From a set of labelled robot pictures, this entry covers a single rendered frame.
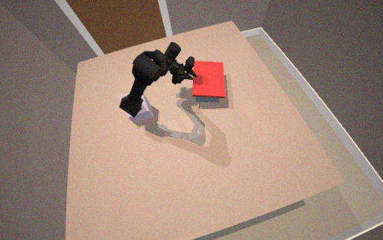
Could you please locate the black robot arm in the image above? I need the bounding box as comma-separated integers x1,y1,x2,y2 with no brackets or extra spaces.
119,42,184,118

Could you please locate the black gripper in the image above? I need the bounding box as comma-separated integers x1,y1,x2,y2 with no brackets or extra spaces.
169,56,197,85

